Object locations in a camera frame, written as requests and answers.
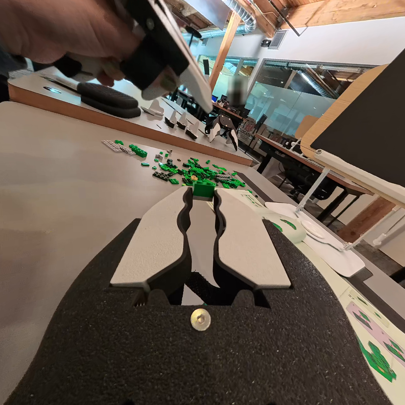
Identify green grey brick assembly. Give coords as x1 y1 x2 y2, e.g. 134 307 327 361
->
192 180 215 202

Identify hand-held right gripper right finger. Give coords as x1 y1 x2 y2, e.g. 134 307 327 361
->
213 188 292 290

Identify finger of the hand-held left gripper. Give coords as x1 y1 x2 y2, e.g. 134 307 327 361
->
158 0 213 114

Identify person's left hand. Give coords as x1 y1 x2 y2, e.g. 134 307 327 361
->
0 0 176 92

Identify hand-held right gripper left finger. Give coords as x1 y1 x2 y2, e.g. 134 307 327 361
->
110 187 194 292

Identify wood-edged neighbouring desk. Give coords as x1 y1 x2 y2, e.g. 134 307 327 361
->
8 66 261 167

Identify wooden post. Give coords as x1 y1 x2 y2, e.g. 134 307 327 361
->
336 196 397 243

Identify black swivel chair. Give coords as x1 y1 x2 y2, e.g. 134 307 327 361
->
278 165 338 204

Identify black foam pads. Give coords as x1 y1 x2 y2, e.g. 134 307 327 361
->
77 82 142 119

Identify building instruction booklet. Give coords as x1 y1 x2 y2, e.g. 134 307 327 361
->
206 187 405 394

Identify spare black white gripper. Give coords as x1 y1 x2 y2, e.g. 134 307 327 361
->
205 114 239 152

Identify pile of green bricks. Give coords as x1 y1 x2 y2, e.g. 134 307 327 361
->
144 149 254 191

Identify wood-backed black panel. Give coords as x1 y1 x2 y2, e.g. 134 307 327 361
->
300 47 405 209

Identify grey desk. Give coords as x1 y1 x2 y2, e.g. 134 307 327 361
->
0 101 405 405

